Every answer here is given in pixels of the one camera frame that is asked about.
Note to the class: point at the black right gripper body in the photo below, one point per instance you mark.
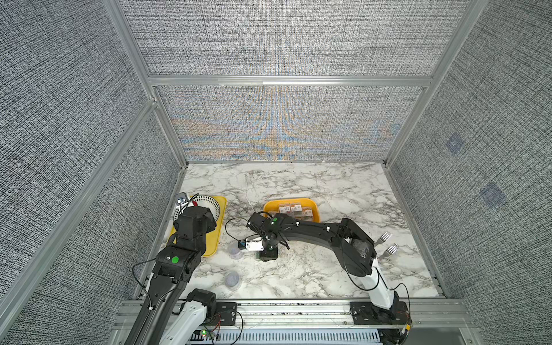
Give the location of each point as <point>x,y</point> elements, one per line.
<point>269,252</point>

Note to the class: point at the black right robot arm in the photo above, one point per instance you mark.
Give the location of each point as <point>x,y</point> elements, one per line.
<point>353,248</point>

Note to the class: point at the green handled fork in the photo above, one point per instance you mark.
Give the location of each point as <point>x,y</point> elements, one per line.
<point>383,238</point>

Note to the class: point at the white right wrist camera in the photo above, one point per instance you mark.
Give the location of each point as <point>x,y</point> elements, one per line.
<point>251,246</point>

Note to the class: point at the clear round paper clip jar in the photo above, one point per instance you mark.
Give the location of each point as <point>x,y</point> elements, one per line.
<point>234,251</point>

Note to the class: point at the rectangular paper clip box two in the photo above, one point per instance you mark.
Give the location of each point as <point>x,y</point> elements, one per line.
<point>284,208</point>

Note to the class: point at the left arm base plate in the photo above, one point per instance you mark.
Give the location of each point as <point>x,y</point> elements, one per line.
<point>225,314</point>

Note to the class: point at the yellow plastic storage box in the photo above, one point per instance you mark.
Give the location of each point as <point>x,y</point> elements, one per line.
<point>271,207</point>

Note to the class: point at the rectangular paper clip box three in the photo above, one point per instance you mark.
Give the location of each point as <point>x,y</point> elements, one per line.
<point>296,208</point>

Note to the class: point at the pink handled fork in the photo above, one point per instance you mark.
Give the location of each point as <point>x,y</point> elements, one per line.
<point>390,251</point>

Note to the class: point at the white patterned plate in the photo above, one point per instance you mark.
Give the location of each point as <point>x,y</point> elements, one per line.
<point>201,200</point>

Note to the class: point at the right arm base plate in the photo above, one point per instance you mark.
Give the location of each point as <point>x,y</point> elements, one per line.
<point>365,313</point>

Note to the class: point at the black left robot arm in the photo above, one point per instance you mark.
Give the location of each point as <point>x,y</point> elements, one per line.
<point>172,271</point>

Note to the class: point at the rectangular paper clip box four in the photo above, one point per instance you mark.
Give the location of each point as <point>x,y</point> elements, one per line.
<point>307,214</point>

